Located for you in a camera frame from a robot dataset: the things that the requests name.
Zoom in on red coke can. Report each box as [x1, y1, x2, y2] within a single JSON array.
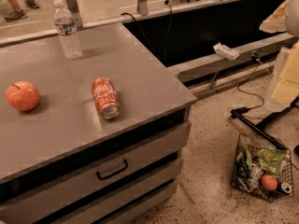
[[92, 77, 121, 119]]

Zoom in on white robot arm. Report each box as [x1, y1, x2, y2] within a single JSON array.
[[285, 0, 299, 37]]

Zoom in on red apple on table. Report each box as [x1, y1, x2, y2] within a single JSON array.
[[6, 81, 40, 111]]

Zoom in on blue soda can in basket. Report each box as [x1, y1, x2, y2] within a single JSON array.
[[277, 182, 292, 194]]

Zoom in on clear plastic water bottle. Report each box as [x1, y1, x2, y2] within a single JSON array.
[[53, 0, 82, 60]]

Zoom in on grey drawer cabinet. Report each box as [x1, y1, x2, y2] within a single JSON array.
[[0, 23, 194, 224]]

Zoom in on black stand base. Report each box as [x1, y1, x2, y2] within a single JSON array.
[[231, 97, 299, 150]]

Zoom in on green snack bag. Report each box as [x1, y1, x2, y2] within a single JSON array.
[[258, 147, 287, 177]]

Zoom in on person's legs with shoes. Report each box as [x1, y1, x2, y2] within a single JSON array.
[[5, 0, 39, 22]]

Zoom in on black drawer handle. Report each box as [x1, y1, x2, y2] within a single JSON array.
[[96, 159, 129, 181]]

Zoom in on grey metal post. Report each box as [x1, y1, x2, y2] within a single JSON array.
[[65, 0, 83, 28], [137, 0, 149, 16]]

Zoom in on black power cable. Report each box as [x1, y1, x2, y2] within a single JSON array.
[[236, 52, 265, 112]]

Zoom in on black wire basket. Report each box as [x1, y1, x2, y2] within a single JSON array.
[[231, 133, 294, 203]]

